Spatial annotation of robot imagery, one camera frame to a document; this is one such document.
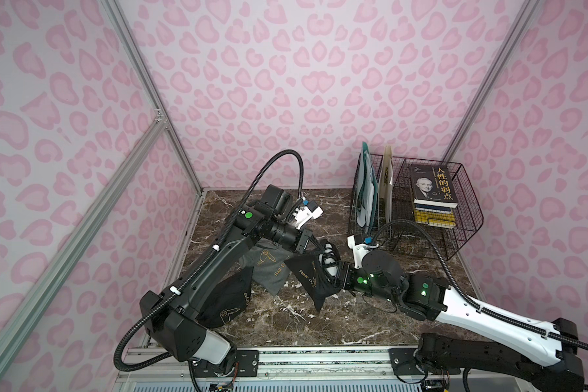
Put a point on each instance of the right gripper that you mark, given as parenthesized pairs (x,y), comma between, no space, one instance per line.
(346,274)

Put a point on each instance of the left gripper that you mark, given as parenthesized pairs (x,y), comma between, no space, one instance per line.
(303,240)

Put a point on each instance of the black pouch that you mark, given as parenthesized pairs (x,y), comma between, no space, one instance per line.
(228,300)
(307,269)

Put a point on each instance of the grey hair dryer pouch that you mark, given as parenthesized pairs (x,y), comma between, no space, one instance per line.
(268,261)

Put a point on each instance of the white hair dryer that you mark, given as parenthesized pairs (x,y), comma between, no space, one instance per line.
(329,260)

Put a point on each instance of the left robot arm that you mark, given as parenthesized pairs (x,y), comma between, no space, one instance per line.
(171,316)

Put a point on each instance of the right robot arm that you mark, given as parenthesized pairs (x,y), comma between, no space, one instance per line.
(539,352)

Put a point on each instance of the yellow striped book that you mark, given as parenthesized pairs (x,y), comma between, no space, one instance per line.
(442,217)

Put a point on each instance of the black portrait book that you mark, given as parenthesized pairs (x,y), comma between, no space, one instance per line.
(432,185)

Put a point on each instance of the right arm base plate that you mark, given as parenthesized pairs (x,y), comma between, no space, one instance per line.
(404,363)

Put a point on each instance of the black wire basket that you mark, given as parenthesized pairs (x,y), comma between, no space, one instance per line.
(450,229)

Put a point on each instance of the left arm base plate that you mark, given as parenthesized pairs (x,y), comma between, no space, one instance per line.
(245,363)

